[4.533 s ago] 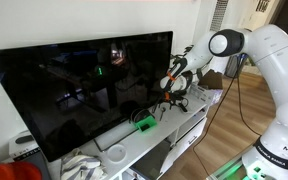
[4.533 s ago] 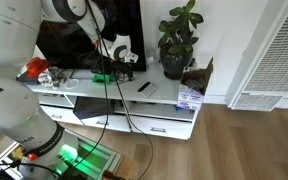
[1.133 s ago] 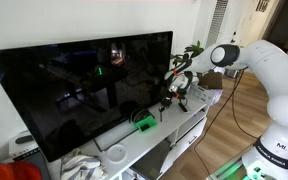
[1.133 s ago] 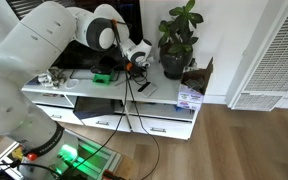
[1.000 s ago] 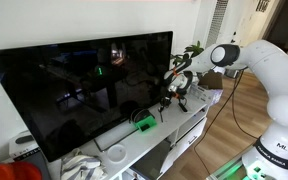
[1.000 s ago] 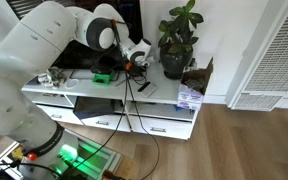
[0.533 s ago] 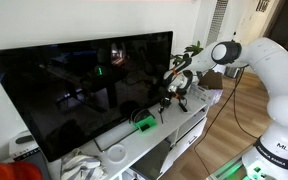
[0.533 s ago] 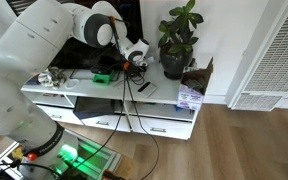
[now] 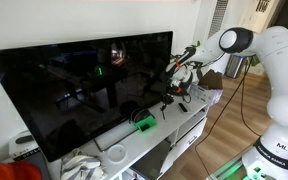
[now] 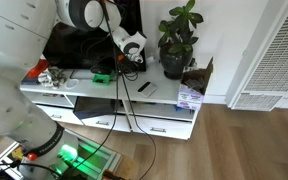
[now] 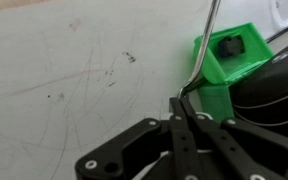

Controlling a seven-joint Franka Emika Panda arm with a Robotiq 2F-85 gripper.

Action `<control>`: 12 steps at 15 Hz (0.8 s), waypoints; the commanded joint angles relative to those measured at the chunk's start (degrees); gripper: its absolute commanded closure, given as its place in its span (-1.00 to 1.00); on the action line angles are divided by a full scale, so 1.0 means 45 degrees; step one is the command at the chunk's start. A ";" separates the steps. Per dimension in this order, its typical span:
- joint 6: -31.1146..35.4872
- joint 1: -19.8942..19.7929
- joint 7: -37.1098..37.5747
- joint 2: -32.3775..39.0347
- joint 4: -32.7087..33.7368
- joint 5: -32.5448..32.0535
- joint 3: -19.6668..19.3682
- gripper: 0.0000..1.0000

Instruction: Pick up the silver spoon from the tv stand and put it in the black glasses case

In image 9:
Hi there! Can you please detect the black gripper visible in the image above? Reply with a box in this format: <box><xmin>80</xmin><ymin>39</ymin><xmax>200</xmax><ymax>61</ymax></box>
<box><xmin>162</xmin><ymin>87</ymin><xmax>178</xmax><ymax>107</ymax></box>

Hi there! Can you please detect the green lit robot base platform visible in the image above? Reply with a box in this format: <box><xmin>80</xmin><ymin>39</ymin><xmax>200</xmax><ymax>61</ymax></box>
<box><xmin>209</xmin><ymin>146</ymin><xmax>288</xmax><ymax>180</ymax></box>

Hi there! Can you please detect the green plastic stand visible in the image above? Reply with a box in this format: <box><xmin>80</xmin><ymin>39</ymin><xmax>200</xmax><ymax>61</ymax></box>
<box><xmin>133</xmin><ymin>114</ymin><xmax>158</xmax><ymax>133</ymax></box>

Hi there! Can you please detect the white TV stand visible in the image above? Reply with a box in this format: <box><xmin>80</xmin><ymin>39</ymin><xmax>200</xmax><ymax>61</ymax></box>
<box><xmin>47</xmin><ymin>84</ymin><xmax>215</xmax><ymax>180</ymax></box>

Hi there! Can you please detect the slim black remote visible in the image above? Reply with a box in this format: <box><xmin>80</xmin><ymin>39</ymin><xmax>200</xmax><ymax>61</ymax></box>
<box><xmin>178</xmin><ymin>102</ymin><xmax>189</xmax><ymax>114</ymax></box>

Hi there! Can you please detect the wide white drawer front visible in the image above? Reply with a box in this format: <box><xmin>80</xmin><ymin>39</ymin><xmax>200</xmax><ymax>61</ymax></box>
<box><xmin>174</xmin><ymin>117</ymin><xmax>208</xmax><ymax>158</ymax></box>

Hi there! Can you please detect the open cardboard box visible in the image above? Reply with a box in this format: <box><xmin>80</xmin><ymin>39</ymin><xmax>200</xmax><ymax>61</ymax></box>
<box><xmin>190</xmin><ymin>69</ymin><xmax>224</xmax><ymax>105</ymax></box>

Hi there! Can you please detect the green leafy plant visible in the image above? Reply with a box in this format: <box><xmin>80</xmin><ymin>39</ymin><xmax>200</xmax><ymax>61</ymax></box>
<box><xmin>183</xmin><ymin>40</ymin><xmax>202</xmax><ymax>52</ymax></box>

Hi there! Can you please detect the black shelf panel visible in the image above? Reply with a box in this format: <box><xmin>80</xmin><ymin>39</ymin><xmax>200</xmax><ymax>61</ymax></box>
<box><xmin>129</xmin><ymin>139</ymin><xmax>172</xmax><ymax>180</ymax></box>

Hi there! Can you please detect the white round dish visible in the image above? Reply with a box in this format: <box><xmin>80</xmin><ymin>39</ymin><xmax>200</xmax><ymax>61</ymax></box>
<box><xmin>107</xmin><ymin>143</ymin><xmax>128</xmax><ymax>164</ymax></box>

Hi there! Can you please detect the silver trash can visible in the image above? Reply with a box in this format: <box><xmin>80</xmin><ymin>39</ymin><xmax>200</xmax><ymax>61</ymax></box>
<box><xmin>224</xmin><ymin>54</ymin><xmax>249</xmax><ymax>79</ymax></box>

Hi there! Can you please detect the black flat screen TV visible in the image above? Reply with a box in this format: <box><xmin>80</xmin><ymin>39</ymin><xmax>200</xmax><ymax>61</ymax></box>
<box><xmin>0</xmin><ymin>30</ymin><xmax>174</xmax><ymax>163</ymax></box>

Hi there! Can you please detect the striped crumpled cloth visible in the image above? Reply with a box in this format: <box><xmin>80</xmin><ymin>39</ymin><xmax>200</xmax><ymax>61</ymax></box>
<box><xmin>59</xmin><ymin>148</ymin><xmax>108</xmax><ymax>180</ymax></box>

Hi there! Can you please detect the white product box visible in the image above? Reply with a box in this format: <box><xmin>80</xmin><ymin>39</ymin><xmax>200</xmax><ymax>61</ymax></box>
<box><xmin>8</xmin><ymin>129</ymin><xmax>40</xmax><ymax>162</ymax></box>

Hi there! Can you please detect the red plastic object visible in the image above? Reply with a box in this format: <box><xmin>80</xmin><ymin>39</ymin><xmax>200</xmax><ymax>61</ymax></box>
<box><xmin>0</xmin><ymin>161</ymin><xmax>43</xmax><ymax>180</ymax></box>

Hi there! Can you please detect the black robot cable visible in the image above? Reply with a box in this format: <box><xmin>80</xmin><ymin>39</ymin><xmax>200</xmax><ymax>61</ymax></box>
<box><xmin>193</xmin><ymin>56</ymin><xmax>262</xmax><ymax>178</ymax></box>

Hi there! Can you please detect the black wire TV foot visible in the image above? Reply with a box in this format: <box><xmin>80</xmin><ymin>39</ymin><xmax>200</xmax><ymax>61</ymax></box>
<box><xmin>93</xmin><ymin>123</ymin><xmax>139</xmax><ymax>153</ymax></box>

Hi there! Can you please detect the white wall vent heater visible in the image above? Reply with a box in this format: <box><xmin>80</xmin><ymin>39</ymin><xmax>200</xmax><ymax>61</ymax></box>
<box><xmin>206</xmin><ymin>0</ymin><xmax>231</xmax><ymax>39</ymax></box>

